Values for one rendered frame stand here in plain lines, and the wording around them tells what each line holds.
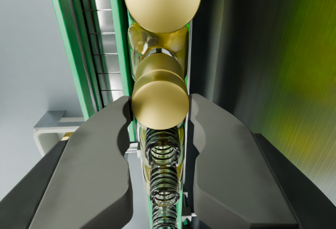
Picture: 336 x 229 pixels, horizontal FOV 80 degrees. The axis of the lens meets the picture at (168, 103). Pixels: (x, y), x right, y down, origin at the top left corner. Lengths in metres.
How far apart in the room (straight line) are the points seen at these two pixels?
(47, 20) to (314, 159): 0.55
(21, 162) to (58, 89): 0.34
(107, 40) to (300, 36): 0.30
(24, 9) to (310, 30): 0.54
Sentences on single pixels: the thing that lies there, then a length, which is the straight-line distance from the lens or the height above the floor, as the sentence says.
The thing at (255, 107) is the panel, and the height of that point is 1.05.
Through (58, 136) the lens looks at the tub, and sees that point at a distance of 0.71.
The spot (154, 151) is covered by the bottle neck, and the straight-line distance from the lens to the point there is 0.18.
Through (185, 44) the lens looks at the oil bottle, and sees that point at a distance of 0.18.
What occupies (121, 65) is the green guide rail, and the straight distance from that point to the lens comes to 0.32.
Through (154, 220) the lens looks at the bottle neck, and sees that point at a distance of 0.26.
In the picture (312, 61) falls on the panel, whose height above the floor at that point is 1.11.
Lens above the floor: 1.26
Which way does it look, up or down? 59 degrees down
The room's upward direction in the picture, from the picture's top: 175 degrees clockwise
